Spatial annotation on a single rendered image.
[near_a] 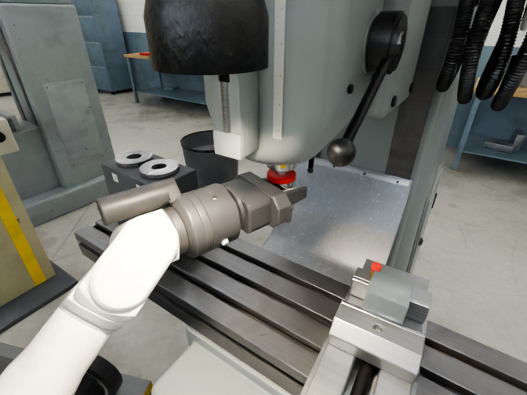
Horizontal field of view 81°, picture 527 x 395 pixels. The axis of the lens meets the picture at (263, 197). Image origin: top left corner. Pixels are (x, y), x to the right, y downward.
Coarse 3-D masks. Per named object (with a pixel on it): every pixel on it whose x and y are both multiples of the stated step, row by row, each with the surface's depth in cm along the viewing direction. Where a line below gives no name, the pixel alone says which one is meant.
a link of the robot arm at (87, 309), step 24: (144, 216) 34; (120, 240) 33; (144, 240) 34; (168, 240) 35; (96, 264) 31; (120, 264) 32; (144, 264) 33; (168, 264) 35; (72, 288) 34; (96, 288) 31; (120, 288) 32; (144, 288) 33; (72, 312) 32; (96, 312) 31; (120, 312) 32
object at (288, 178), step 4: (268, 172) 49; (272, 172) 49; (292, 172) 49; (268, 176) 49; (272, 176) 48; (276, 176) 48; (280, 176) 48; (284, 176) 48; (288, 176) 48; (292, 176) 48; (272, 180) 48; (276, 180) 48; (280, 180) 48; (284, 180) 48; (288, 180) 48; (292, 180) 48
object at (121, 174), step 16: (112, 160) 78; (128, 160) 75; (144, 160) 75; (160, 160) 75; (112, 176) 76; (128, 176) 71; (144, 176) 69; (160, 176) 69; (176, 176) 70; (192, 176) 74; (112, 192) 80; (160, 208) 69
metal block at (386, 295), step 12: (384, 276) 49; (372, 288) 47; (384, 288) 47; (396, 288) 47; (408, 288) 47; (372, 300) 47; (384, 300) 46; (396, 300) 45; (408, 300) 45; (384, 312) 46; (396, 312) 45
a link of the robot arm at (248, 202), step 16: (240, 176) 49; (256, 176) 49; (192, 192) 42; (208, 192) 41; (224, 192) 42; (240, 192) 45; (256, 192) 45; (272, 192) 45; (208, 208) 40; (224, 208) 41; (240, 208) 43; (256, 208) 43; (272, 208) 45; (288, 208) 45; (224, 224) 40; (240, 224) 42; (256, 224) 44; (272, 224) 46; (224, 240) 42
